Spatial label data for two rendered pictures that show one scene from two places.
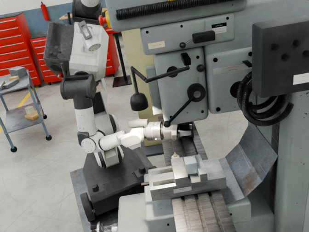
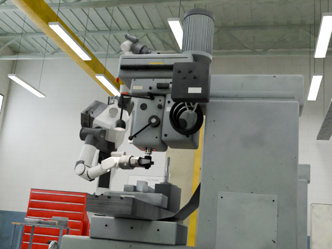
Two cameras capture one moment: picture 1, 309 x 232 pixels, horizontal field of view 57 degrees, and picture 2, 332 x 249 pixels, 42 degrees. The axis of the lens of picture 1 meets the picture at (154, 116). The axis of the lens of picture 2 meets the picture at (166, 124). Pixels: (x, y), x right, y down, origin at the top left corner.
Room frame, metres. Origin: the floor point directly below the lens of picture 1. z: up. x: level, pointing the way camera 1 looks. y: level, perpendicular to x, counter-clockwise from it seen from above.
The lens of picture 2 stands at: (-1.41, -0.84, 0.78)
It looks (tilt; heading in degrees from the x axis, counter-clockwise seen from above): 15 degrees up; 14
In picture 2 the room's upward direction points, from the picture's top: 5 degrees clockwise
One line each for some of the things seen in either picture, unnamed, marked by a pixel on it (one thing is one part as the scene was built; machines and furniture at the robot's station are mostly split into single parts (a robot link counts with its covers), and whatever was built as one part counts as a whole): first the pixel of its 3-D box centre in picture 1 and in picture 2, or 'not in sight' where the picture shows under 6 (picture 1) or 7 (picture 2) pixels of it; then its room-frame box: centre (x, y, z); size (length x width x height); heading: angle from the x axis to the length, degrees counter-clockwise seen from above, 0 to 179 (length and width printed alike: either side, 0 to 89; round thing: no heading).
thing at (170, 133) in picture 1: (165, 130); (134, 162); (1.15, -0.04, 1.22); 0.13 x 0.12 x 0.10; 165
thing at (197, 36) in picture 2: not in sight; (197, 38); (1.12, -0.38, 2.05); 0.20 x 0.20 x 0.32
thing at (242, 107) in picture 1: (260, 92); (187, 118); (0.93, -0.39, 1.45); 0.18 x 0.16 x 0.21; 89
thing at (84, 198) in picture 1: (87, 206); not in sight; (1.53, 0.57, 0.50); 0.20 x 0.05 x 0.20; 18
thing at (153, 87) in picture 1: (154, 90); (134, 127); (1.13, -0.02, 1.45); 0.04 x 0.04 x 0.21; 89
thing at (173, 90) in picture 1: (180, 80); (151, 123); (1.13, -0.13, 1.47); 0.21 x 0.19 x 0.32; 179
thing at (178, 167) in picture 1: (179, 170); (132, 189); (1.07, -0.07, 1.05); 0.15 x 0.06 x 0.04; 0
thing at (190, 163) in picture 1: (190, 165); (142, 186); (1.06, -0.13, 1.07); 0.06 x 0.05 x 0.06; 0
